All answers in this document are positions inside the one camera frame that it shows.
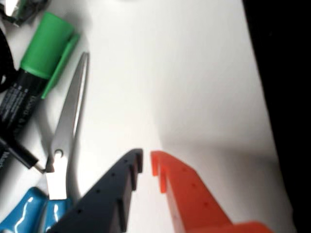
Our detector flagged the navy gripper finger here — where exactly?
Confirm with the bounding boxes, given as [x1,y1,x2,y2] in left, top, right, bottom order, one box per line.
[48,148,144,233]

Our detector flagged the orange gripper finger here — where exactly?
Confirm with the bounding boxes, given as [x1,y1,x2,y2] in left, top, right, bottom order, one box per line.
[150,150,276,233]

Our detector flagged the black usbc cable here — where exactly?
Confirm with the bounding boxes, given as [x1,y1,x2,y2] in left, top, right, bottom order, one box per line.
[0,21,48,174]

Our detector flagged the black fabric bag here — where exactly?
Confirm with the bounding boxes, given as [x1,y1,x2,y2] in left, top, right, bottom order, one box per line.
[242,0,311,233]

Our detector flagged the black marker with green cap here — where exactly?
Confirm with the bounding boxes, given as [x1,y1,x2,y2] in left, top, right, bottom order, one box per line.
[0,12,81,136]

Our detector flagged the silver wrist watch dark dial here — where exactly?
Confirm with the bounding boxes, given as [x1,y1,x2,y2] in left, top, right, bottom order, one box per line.
[0,0,48,27]

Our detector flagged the blue handled scissors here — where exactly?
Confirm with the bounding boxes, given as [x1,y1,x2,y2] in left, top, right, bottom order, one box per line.
[0,51,90,233]

